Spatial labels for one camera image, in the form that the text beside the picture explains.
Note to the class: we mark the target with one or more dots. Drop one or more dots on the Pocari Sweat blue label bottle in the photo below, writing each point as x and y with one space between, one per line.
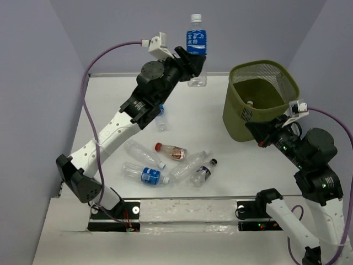
196 43

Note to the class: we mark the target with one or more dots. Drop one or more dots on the Pepsi bottle black cap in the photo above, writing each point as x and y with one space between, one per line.
202 174

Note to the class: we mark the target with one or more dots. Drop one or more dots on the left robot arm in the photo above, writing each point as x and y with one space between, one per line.
155 83

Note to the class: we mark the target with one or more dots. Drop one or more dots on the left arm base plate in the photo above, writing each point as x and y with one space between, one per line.
127 220

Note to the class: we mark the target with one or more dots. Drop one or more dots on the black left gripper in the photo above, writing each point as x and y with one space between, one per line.
195 63

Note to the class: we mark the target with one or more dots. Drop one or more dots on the red cap clear bottle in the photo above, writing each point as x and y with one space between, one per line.
174 152

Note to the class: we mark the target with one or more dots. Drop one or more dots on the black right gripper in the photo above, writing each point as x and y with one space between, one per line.
263 131

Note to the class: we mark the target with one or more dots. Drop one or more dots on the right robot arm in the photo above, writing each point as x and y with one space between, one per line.
320 187

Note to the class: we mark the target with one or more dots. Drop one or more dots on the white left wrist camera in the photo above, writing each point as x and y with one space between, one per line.
157 46

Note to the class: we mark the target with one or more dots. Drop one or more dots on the green plastic waste bin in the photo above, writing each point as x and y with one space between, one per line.
267 84

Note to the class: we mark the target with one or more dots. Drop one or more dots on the clear bottle blue cap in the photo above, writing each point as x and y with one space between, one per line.
161 119

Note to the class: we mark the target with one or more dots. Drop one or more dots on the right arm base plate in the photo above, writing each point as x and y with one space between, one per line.
251 219

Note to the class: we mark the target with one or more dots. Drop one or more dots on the blue label bottle white cap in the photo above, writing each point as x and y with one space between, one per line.
145 175

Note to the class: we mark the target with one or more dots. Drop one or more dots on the tall clear bottle white cap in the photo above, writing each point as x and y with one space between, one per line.
188 166

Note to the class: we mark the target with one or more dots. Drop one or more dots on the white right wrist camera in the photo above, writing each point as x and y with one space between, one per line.
297 109

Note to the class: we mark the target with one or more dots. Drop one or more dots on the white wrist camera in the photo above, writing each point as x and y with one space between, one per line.
157 46
297 109

